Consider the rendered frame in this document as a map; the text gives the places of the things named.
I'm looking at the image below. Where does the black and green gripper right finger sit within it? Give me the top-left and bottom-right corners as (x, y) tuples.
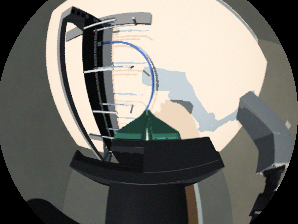
(147, 110), (181, 140)

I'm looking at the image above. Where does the grey patch panel rack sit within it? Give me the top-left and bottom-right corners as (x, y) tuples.
(57, 6), (151, 162)

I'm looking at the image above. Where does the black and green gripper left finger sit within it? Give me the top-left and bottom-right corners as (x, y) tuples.
(113, 110), (147, 140)

